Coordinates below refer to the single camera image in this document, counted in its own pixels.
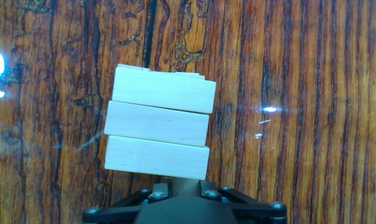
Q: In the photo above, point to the light wooden Jenga block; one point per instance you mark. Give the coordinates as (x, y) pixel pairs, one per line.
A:
(184, 187)
(156, 124)
(156, 158)
(133, 67)
(163, 90)
(190, 75)

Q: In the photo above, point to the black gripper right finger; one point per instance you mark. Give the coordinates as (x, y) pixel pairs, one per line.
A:
(256, 213)

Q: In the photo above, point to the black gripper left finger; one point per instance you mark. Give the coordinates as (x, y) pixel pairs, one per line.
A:
(113, 213)

